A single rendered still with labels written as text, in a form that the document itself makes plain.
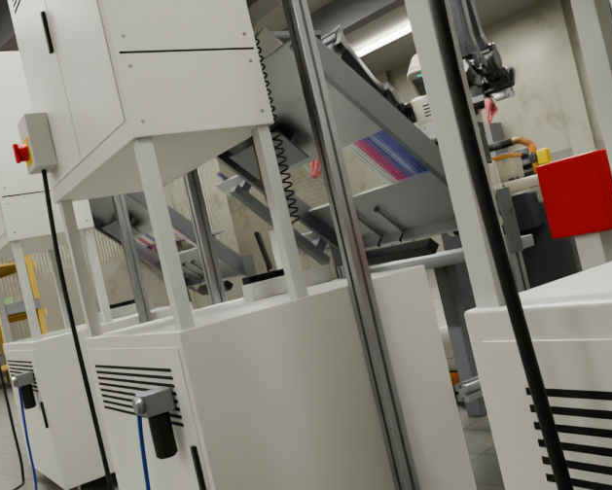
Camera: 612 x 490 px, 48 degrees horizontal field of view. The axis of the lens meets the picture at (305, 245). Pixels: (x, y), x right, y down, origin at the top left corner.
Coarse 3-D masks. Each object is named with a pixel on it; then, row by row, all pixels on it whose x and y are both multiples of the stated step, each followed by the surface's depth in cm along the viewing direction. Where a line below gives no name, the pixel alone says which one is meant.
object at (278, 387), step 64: (256, 320) 139; (320, 320) 148; (384, 320) 157; (192, 384) 130; (256, 384) 138; (320, 384) 146; (448, 384) 164; (256, 448) 136; (320, 448) 143; (384, 448) 152; (448, 448) 162
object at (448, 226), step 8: (432, 224) 203; (440, 224) 199; (448, 224) 196; (456, 224) 193; (392, 232) 218; (400, 232) 215; (408, 232) 211; (416, 232) 207; (424, 232) 203; (432, 232) 200; (440, 232) 198; (368, 240) 228; (376, 240) 224; (384, 240) 220; (392, 240) 216; (400, 240) 213; (408, 240) 210; (368, 248) 227
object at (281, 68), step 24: (288, 48) 162; (288, 72) 170; (288, 96) 179; (336, 96) 170; (288, 120) 188; (336, 120) 179; (360, 120) 174; (240, 144) 211; (288, 144) 192; (312, 144) 194; (288, 168) 212
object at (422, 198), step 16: (416, 176) 185; (432, 176) 182; (368, 192) 204; (384, 192) 200; (400, 192) 196; (416, 192) 192; (432, 192) 189; (448, 192) 186; (320, 208) 226; (368, 208) 212; (384, 208) 208; (400, 208) 204; (416, 208) 200; (432, 208) 196; (448, 208) 192; (368, 224) 221; (384, 224) 216; (400, 224) 212; (416, 224) 207
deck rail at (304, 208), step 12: (228, 156) 218; (240, 168) 220; (252, 180) 222; (288, 192) 228; (288, 204) 228; (300, 204) 230; (312, 216) 232; (312, 228) 232; (324, 228) 234; (336, 240) 236
